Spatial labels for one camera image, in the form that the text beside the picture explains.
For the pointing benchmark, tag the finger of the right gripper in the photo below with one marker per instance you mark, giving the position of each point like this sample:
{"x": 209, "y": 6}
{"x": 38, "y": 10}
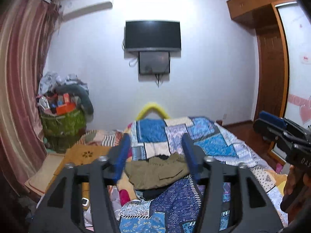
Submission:
{"x": 268, "y": 130}
{"x": 272, "y": 119}

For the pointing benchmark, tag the white air conditioner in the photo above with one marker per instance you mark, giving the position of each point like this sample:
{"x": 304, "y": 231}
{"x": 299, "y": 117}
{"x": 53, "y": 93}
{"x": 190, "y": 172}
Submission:
{"x": 76, "y": 8}

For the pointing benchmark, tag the wooden overhead cabinet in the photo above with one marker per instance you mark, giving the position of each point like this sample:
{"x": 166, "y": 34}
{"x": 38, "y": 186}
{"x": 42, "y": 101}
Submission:
{"x": 254, "y": 13}

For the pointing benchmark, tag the pink striped curtain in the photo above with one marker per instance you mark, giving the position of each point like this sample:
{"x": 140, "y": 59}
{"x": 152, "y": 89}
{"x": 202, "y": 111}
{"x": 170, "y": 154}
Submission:
{"x": 27, "y": 27}

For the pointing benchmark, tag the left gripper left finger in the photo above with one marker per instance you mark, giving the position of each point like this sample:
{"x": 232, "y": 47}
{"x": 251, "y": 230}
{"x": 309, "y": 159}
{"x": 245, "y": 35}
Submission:
{"x": 61, "y": 208}

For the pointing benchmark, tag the green laundry basket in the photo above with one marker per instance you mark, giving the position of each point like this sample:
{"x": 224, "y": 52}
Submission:
{"x": 63, "y": 131}

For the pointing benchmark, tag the pile of clothes and boxes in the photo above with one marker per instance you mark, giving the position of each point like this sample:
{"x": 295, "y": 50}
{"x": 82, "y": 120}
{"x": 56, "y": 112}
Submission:
{"x": 60, "y": 95}

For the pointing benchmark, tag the striped pillow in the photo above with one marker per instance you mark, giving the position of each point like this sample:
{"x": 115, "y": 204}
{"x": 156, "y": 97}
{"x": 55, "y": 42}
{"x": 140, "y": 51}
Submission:
{"x": 108, "y": 138}

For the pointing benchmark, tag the khaki shorts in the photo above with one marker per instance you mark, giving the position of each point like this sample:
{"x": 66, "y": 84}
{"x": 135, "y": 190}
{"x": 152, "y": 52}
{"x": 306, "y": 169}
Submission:
{"x": 156, "y": 172}

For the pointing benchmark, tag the small black wall monitor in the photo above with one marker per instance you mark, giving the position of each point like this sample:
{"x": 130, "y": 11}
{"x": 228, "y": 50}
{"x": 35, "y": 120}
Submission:
{"x": 154, "y": 63}

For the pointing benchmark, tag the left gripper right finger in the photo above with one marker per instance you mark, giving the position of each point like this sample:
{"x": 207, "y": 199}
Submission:
{"x": 229, "y": 187}

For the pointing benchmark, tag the wooden door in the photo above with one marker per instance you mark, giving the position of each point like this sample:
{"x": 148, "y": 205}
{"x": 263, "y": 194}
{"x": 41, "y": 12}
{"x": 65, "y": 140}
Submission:
{"x": 272, "y": 82}

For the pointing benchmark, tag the yellow foam tube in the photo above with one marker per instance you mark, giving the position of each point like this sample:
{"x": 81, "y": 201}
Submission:
{"x": 152, "y": 107}

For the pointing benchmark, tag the large black wall television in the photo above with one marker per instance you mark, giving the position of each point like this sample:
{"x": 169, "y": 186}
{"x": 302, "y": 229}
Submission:
{"x": 150, "y": 35}

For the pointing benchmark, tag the wooden bedside board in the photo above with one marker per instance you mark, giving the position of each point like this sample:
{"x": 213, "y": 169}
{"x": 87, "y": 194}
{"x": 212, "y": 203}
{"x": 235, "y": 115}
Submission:
{"x": 78, "y": 155}

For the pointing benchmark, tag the right hand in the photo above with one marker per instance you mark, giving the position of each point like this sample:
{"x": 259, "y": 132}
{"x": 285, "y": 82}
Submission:
{"x": 292, "y": 179}

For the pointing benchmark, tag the blue patchwork quilt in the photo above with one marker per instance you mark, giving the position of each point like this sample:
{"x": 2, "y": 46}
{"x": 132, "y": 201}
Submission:
{"x": 177, "y": 209}

